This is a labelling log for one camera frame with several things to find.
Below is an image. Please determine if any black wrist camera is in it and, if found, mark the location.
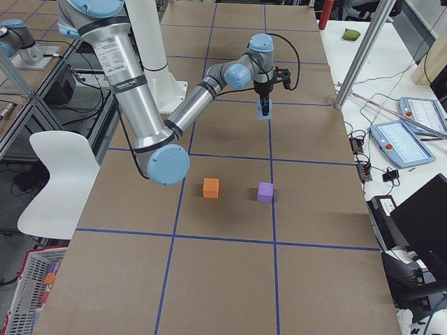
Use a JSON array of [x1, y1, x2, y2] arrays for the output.
[[274, 66, 291, 90]]

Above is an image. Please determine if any far teach pendant tablet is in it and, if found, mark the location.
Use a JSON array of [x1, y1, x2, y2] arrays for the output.
[[398, 97, 446, 135]]

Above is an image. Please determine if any near teach pendant tablet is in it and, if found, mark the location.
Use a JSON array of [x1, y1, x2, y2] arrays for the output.
[[370, 121, 435, 168]]

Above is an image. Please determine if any white plastic chair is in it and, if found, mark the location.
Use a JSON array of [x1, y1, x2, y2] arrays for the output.
[[17, 131, 100, 240]]

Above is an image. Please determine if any white perforated basket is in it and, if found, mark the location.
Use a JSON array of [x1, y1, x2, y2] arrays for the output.
[[1, 246, 67, 334]]

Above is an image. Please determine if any black laptop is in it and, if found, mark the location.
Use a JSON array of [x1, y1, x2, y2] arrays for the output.
[[391, 173, 446, 279]]

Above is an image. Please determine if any red cylinder bottle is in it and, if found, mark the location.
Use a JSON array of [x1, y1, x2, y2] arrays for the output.
[[318, 0, 335, 30]]

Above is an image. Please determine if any teach pendant tablet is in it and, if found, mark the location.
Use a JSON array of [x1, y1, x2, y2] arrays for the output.
[[370, 121, 435, 168], [398, 97, 446, 135]]

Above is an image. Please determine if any orange foam block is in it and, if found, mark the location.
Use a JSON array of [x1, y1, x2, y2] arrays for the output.
[[203, 177, 219, 199]]

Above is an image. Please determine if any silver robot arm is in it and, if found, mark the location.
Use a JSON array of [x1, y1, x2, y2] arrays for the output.
[[58, 1, 274, 186]]

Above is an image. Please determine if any purple foam block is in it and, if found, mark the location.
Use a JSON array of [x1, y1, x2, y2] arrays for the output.
[[257, 182, 274, 202]]

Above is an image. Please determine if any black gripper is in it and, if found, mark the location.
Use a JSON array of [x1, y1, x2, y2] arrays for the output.
[[254, 81, 273, 117]]

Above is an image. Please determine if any green bean bag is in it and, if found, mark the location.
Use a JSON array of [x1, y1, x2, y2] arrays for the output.
[[342, 29, 361, 41]]

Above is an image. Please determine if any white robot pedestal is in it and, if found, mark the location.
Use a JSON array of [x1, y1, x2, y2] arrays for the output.
[[125, 0, 188, 114]]

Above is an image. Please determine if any light blue foam block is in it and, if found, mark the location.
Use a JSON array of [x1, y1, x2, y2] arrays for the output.
[[257, 100, 273, 120]]

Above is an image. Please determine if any aluminium frame post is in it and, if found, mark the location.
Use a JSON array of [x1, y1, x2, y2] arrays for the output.
[[335, 0, 395, 109]]

